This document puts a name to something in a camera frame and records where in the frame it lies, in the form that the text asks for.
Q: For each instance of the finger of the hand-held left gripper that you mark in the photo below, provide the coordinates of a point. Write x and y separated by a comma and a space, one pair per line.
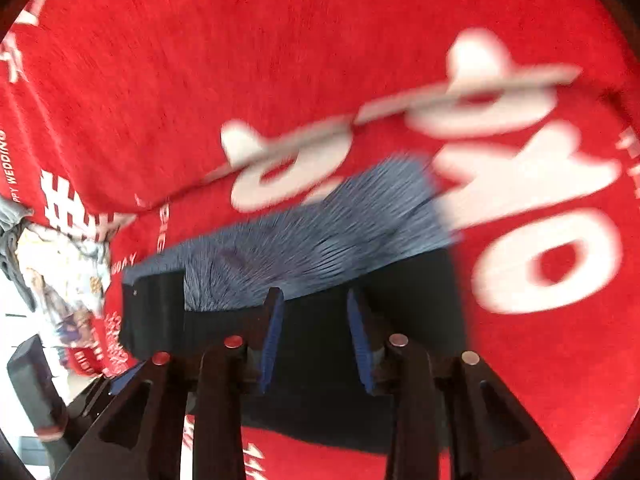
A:
120, 380

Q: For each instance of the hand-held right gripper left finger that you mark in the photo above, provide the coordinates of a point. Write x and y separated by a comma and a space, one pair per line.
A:
272, 340

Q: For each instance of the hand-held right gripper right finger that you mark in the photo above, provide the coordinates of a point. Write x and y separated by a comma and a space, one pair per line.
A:
361, 345

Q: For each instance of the colourful printed cloth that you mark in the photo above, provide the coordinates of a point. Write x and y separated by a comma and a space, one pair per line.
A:
65, 280

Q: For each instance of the grey cloth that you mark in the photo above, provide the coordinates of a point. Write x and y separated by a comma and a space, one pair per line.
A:
10, 230

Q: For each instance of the red printed blanket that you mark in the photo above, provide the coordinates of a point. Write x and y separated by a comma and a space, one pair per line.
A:
250, 60

